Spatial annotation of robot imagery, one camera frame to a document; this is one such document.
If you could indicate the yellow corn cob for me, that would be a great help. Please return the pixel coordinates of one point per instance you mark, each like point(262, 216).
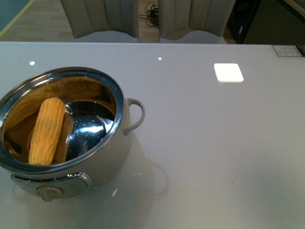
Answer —
point(46, 132)

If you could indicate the right beige upholstered chair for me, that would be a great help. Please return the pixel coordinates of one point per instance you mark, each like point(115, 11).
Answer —
point(193, 21)

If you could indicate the beige upholstered chair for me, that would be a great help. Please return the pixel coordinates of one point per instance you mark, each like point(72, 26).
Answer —
point(193, 21)
point(114, 21)

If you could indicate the left beige upholstered chair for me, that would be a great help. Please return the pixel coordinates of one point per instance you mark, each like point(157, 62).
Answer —
point(114, 21)

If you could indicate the dark grey cabinet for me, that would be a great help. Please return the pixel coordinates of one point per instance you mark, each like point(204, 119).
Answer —
point(241, 18)

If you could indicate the table label sticker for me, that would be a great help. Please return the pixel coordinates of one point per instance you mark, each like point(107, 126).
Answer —
point(289, 50)

